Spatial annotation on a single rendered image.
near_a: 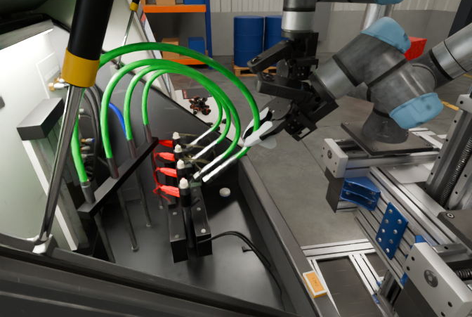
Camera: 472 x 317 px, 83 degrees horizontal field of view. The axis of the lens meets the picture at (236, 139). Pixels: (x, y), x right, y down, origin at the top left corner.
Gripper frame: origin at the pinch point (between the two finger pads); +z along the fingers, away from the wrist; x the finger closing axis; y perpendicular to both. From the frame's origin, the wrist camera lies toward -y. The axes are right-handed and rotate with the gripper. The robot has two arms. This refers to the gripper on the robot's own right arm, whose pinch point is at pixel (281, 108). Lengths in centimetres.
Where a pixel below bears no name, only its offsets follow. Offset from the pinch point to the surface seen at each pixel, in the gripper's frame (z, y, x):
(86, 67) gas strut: -25, -35, -45
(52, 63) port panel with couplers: -13, -57, 14
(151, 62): -15.7, -32.4, -4.7
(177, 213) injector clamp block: 23.5, -31.5, -7.9
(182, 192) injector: 12.3, -29.6, -13.2
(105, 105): -7.3, -43.1, -4.7
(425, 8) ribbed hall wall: 17, 651, 555
